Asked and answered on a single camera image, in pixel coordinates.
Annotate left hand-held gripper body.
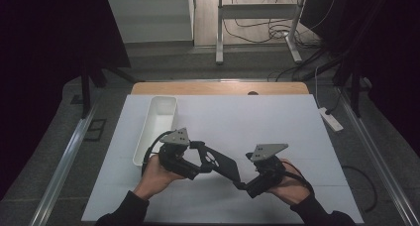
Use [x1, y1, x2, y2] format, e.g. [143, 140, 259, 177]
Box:
[157, 127, 202, 181]

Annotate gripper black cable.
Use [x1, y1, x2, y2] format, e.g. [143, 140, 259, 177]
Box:
[141, 130, 175, 176]
[280, 160, 315, 195]

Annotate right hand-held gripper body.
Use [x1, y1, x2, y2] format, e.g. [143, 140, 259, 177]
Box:
[245, 143, 289, 199]

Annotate person's right hand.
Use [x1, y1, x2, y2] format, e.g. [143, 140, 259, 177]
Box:
[264, 158, 314, 206]

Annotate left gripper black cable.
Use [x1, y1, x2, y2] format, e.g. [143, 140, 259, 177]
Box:
[141, 130, 175, 176]

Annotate aluminium rail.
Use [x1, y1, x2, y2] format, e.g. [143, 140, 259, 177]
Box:
[29, 106, 97, 226]
[336, 86, 420, 226]

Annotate wooden table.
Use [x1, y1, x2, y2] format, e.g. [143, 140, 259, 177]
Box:
[130, 81, 310, 96]

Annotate person's left hand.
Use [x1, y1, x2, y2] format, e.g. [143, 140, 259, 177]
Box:
[133, 154, 186, 201]

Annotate black curtain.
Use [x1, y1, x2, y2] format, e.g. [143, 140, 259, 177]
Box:
[298, 0, 420, 159]
[0, 0, 132, 200]

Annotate tangle of black floor cables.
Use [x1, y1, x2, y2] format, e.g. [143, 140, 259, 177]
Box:
[221, 0, 341, 83]

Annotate white power strip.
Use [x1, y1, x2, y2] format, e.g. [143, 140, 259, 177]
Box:
[317, 106, 345, 133]

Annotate white metal desk frame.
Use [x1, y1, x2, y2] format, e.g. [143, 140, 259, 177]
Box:
[215, 0, 309, 65]

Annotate white cabinet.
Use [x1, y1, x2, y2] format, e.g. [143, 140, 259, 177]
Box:
[105, 0, 195, 45]

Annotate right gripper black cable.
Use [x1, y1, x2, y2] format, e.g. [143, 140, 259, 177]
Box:
[280, 160, 315, 195]

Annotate black metal stand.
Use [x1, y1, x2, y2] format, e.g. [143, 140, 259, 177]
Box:
[70, 61, 145, 120]
[331, 58, 372, 119]

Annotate white power strip cable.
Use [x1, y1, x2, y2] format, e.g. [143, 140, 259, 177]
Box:
[313, 64, 324, 110]

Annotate black looped floor cable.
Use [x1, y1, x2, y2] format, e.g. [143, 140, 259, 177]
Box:
[341, 165, 378, 214]

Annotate white plastic storage bin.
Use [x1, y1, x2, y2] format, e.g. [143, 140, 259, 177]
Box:
[132, 95, 179, 168]

